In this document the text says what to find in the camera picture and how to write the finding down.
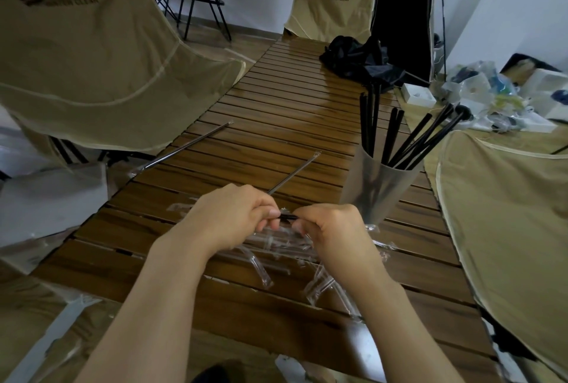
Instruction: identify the thin metal rod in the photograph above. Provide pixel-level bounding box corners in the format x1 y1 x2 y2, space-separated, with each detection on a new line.
132 121 234 173

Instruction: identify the person's left hand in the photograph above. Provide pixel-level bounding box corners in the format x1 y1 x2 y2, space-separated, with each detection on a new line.
177 183 281 264

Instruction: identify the heap of plastic packaging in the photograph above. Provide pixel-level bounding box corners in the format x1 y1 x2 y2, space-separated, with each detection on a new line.
438 54 568 134

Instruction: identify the small beige fabric chair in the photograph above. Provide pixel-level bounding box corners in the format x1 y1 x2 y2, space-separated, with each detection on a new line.
283 0 374 45

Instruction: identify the pile of clear plastic wrappers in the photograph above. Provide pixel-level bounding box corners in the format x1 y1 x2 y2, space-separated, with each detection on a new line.
168 201 396 322

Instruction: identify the black fabric bag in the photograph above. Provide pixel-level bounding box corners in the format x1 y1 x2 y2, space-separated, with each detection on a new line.
319 35 405 87

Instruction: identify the grey tape strip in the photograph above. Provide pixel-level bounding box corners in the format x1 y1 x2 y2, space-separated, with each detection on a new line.
8 295 104 383

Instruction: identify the person's left forearm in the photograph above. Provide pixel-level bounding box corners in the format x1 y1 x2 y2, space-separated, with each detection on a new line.
73 219 211 383

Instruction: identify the white plastic sheet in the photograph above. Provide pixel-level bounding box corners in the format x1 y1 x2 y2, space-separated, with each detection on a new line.
0 161 108 264

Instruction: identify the metal rod with black handle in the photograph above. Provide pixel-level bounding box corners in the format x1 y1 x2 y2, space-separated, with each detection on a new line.
266 151 323 223

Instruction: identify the person's right hand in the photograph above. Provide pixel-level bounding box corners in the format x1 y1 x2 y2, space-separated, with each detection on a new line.
292 203 392 291

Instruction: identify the large beige fabric chair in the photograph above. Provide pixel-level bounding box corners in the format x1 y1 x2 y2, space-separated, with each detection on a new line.
0 0 247 167

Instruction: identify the black fabric wardrobe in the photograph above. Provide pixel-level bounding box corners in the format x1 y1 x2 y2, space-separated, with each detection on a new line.
370 0 440 85

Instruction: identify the white open box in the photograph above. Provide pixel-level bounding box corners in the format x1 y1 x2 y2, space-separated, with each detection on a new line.
401 82 438 107

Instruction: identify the bunch of black sticks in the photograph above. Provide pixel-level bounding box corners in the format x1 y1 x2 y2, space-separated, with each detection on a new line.
359 82 474 171

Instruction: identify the beige fabric chair with piping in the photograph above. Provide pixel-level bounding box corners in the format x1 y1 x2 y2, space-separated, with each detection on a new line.
436 129 568 380

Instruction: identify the person's right forearm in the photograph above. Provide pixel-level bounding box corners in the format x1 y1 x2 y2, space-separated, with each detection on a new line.
342 263 467 383

